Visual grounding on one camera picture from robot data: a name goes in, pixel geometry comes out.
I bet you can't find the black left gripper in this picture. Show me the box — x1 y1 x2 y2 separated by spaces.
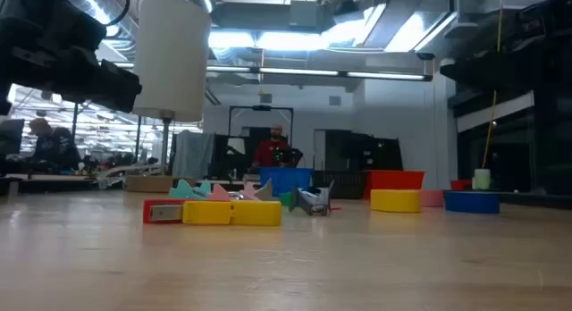
0 42 143 116

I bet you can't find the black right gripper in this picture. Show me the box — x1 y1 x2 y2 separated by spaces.
440 2 559 97

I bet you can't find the pink staple remover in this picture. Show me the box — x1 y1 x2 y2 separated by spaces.
239 181 261 202
206 183 231 202

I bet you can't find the pale grey staple remover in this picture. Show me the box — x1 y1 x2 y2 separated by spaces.
254 178 275 202

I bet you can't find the dark grey staple remover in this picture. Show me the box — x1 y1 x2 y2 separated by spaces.
289 180 335 217

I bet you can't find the person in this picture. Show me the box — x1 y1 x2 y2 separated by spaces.
28 118 82 172
251 124 292 170

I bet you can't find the grey cloth on chair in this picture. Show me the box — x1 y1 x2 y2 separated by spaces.
172 130 216 179

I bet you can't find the pale green cup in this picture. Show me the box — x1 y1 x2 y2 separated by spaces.
473 168 492 191

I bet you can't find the black monitor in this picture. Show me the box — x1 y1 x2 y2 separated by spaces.
0 118 26 156

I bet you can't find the red plastic basket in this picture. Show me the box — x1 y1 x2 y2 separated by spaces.
364 170 425 200

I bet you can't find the dark background cabinet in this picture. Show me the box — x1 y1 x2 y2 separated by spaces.
313 129 404 172

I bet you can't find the long ceiling light strip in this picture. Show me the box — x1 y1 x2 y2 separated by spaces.
114 61 433 82

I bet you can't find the black plastic basket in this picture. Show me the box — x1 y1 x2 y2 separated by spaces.
312 170 367 200

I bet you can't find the blue plastic basket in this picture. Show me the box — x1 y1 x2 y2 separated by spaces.
257 167 314 198

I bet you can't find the yellow hanging cable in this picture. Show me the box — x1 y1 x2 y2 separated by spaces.
481 0 505 170

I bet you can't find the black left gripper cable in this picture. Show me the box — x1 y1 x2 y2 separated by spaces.
105 0 131 28

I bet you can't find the black background rig frame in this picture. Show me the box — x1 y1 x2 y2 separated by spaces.
228 105 295 169

